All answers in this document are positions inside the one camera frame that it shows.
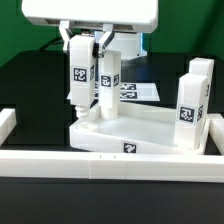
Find white fiducial marker sheet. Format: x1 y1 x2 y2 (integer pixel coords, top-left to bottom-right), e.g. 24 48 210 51
67 82 160 103

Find white desk tabletop tray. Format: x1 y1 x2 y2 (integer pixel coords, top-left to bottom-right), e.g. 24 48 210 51
69 102 210 155

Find black cable with connector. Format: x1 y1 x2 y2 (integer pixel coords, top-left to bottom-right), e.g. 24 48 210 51
39 36 66 52

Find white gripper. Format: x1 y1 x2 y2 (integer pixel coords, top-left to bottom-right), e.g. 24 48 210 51
21 0 159 58

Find white U-shaped obstacle fence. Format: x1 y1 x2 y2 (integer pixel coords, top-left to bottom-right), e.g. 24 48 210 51
0 109 224 183

